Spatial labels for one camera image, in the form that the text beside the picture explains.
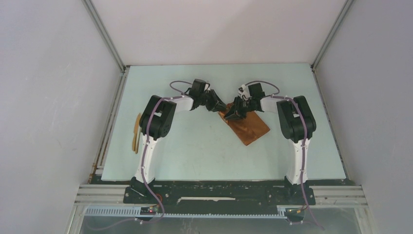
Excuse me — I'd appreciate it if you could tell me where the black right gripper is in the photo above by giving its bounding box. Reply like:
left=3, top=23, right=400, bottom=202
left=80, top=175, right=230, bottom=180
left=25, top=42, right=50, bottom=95
left=224, top=95, right=255, bottom=120

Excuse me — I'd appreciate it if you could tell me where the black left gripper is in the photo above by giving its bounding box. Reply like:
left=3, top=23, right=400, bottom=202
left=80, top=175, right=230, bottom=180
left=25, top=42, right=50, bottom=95
left=198, top=89, right=228, bottom=113

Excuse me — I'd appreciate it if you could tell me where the orange cloth napkin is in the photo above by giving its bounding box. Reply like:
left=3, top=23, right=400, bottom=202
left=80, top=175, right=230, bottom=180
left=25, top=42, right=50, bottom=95
left=218, top=103, right=270, bottom=146

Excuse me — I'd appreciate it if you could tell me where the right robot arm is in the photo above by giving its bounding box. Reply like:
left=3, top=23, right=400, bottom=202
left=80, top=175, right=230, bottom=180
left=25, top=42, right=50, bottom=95
left=223, top=80, right=317, bottom=204

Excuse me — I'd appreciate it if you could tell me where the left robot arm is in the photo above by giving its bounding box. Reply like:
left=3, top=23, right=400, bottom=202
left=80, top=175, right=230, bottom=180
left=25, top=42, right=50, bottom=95
left=130, top=79, right=226, bottom=203

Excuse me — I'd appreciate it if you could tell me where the wooden fork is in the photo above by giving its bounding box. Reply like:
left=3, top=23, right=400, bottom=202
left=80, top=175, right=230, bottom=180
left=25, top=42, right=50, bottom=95
left=132, top=113, right=141, bottom=154

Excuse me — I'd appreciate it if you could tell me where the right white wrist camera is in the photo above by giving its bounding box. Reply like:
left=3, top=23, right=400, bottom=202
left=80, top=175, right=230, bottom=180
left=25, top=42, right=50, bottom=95
left=238, top=84, right=251, bottom=99

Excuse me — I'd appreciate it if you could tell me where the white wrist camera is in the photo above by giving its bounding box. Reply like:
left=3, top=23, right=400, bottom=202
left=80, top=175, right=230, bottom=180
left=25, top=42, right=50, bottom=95
left=238, top=84, right=251, bottom=99
left=204, top=83, right=210, bottom=92

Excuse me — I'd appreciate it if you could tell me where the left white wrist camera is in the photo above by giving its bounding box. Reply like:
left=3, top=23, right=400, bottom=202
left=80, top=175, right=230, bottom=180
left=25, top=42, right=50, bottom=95
left=204, top=83, right=210, bottom=92

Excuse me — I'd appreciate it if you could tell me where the left aluminium frame post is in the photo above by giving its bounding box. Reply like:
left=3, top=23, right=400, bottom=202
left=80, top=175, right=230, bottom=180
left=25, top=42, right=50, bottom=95
left=82, top=0, right=127, bottom=73

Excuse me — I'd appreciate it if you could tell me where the aluminium frame post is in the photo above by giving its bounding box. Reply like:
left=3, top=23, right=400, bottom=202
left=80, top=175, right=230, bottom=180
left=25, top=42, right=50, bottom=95
left=311, top=0, right=356, bottom=72
left=82, top=0, right=127, bottom=73

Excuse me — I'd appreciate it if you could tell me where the white cable duct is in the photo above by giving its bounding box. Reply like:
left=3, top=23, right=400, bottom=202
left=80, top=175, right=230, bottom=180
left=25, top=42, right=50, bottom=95
left=84, top=206, right=294, bottom=219

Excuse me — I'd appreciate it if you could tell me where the right aluminium frame post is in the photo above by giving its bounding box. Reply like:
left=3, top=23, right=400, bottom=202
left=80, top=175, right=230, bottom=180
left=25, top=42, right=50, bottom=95
left=311, top=0, right=356, bottom=72

